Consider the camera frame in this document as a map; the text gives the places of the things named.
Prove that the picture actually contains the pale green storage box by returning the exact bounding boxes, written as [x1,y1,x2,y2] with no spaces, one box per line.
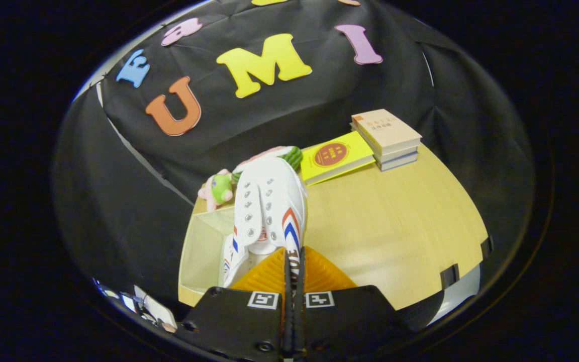
[178,206,250,307]

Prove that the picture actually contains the white book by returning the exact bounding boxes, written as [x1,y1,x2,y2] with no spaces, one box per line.
[372,147,420,164]

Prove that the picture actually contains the white flat card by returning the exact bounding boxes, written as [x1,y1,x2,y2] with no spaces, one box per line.
[134,286,177,332]

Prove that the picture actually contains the yellow book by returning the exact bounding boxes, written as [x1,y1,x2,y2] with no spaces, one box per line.
[300,132,375,186]

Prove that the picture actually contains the grey-blue book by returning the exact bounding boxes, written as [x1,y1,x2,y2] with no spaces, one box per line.
[379,153,419,172]

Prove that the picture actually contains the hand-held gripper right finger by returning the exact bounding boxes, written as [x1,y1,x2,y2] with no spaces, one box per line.
[297,246,413,359]

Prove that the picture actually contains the white shoe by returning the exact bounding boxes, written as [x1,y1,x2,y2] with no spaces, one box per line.
[233,157,308,282]
[218,232,251,289]

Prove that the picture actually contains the pink and green plush toy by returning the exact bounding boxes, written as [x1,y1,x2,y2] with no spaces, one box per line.
[198,169,234,212]

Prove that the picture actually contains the watermelon slice plush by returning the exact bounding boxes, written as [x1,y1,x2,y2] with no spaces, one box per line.
[232,146,304,184]

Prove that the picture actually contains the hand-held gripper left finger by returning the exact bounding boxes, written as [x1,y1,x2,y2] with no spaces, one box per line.
[175,247,291,360]

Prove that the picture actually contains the tan book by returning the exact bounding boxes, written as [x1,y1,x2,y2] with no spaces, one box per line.
[351,109,422,156]

